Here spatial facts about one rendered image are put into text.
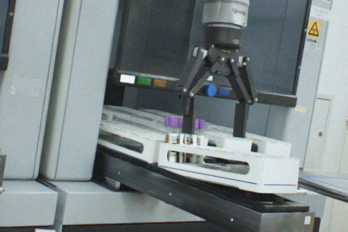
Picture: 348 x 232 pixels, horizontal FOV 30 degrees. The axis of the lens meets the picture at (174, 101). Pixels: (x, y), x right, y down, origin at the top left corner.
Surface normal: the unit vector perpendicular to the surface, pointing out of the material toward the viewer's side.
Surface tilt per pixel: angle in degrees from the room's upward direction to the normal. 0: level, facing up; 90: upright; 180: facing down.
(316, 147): 90
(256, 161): 90
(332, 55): 90
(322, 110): 90
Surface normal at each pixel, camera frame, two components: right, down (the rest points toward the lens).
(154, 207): 0.60, 0.14
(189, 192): -0.78, -0.09
